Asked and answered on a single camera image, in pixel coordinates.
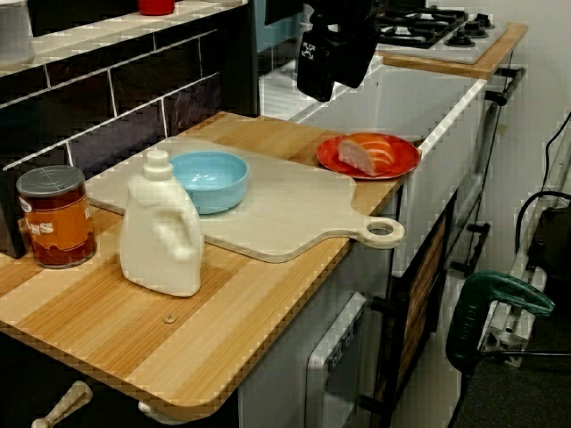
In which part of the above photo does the beige wooden knob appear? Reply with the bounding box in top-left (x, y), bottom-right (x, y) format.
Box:
top-left (30, 380), bottom-right (94, 428)

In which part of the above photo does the red hot sauce bottle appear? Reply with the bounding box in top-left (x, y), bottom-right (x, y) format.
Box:
top-left (137, 0), bottom-right (176, 17)

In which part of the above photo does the salmon nigiri sushi toy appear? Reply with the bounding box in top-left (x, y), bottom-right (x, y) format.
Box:
top-left (336, 132), bottom-right (397, 177)

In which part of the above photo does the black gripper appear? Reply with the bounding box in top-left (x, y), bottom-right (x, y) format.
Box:
top-left (296, 0), bottom-right (380, 102)

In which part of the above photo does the red round plate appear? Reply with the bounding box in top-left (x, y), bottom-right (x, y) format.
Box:
top-left (316, 132), bottom-right (422, 181)

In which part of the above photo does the brown sauce jar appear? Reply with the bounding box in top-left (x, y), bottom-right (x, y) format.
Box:
top-left (16, 164), bottom-right (98, 269)

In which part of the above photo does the dark upright post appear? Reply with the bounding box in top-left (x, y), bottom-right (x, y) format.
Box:
top-left (216, 0), bottom-right (269, 119)

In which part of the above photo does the white toy kitchen unit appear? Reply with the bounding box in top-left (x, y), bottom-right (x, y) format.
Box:
top-left (236, 21), bottom-right (530, 428)

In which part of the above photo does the toy gas stove top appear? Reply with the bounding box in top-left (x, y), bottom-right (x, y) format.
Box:
top-left (374, 4), bottom-right (509, 63)

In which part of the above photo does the grey toy dishwasher door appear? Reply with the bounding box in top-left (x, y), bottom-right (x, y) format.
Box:
top-left (305, 292), bottom-right (369, 428)

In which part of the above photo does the white lidded plastic container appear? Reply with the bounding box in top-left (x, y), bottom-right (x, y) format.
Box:
top-left (0, 0), bottom-right (36, 66)

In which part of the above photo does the pale wooden cutting board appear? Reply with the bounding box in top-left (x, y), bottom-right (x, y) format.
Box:
top-left (84, 136), bottom-right (406, 264)

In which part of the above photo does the white plastic detergent bottle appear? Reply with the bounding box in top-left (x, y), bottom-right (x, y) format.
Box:
top-left (119, 150), bottom-right (206, 298)

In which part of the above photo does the tiled backsplash with shelf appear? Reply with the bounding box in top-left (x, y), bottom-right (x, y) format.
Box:
top-left (0, 0), bottom-right (251, 179)

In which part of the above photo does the light blue bowl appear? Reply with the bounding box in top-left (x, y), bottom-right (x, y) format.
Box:
top-left (168, 150), bottom-right (250, 216)

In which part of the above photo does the wood panel oven door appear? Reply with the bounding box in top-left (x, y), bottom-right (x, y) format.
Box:
top-left (369, 186), bottom-right (492, 428)

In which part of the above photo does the teal plastic bin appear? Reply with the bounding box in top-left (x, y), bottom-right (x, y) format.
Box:
top-left (256, 11), bottom-right (304, 54)

